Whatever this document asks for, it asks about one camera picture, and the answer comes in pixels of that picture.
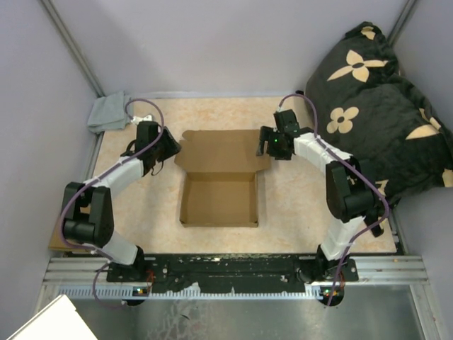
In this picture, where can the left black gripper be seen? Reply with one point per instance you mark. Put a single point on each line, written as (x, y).
(171, 146)

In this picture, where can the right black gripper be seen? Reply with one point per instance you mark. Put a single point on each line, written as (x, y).
(267, 134)

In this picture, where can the brown cardboard box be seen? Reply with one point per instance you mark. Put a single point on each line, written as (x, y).
(220, 188)

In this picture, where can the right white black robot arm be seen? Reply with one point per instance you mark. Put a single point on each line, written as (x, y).
(350, 196)

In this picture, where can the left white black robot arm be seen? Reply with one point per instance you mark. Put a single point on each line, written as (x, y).
(87, 218)

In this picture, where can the small folded cardboard box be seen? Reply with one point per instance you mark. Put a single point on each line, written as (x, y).
(56, 243)

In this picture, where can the grey folded cloth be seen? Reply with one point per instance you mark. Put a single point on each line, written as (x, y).
(108, 113)

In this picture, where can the black floral pillow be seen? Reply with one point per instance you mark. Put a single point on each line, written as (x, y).
(367, 108)

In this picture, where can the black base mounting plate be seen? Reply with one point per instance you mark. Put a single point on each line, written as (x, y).
(238, 273)

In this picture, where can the white board corner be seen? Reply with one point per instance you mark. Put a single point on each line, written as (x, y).
(59, 319)

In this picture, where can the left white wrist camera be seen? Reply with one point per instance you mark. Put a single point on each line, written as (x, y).
(137, 120)

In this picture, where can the aluminium frame rail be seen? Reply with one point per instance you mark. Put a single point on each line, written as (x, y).
(82, 277)

